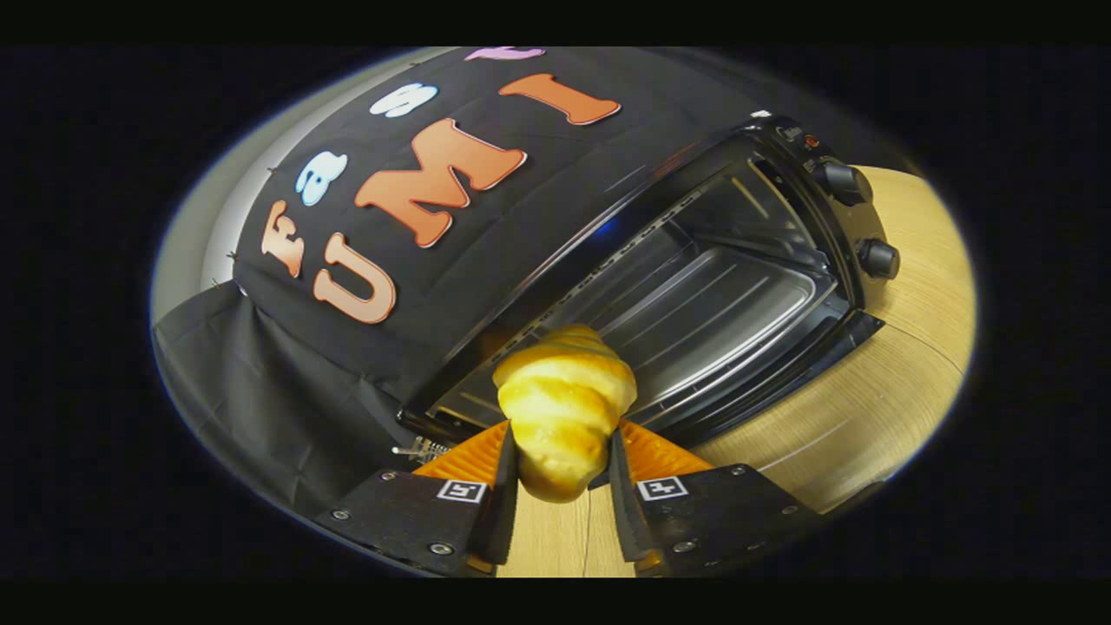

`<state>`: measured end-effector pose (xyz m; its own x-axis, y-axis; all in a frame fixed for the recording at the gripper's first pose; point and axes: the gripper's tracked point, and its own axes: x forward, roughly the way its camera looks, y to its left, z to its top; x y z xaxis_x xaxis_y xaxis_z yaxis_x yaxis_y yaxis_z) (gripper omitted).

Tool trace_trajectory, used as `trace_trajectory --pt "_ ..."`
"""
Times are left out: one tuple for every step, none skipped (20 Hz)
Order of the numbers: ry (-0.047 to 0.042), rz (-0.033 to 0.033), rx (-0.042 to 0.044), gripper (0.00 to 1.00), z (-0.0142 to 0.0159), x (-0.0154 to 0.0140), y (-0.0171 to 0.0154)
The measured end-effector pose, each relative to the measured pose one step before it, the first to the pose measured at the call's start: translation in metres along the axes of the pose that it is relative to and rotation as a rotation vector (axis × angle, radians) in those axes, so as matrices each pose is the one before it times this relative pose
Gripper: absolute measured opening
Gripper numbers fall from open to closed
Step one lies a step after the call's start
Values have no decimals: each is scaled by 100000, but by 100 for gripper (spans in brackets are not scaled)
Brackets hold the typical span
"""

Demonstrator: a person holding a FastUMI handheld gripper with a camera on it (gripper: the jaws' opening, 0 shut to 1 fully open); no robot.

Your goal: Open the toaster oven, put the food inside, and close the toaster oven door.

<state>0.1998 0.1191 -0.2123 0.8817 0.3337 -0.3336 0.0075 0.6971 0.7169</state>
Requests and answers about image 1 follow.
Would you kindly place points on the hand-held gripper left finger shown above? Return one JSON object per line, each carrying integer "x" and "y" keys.
{"x": 502, "y": 512}

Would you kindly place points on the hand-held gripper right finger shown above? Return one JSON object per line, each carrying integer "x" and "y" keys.
{"x": 627, "y": 512}

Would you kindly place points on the golden croissant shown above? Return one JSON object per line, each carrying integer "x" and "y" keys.
{"x": 564, "y": 408}

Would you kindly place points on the black toaster oven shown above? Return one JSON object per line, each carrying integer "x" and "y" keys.
{"x": 833, "y": 226}

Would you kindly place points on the metal oven tray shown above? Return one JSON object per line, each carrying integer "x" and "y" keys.
{"x": 720, "y": 321}

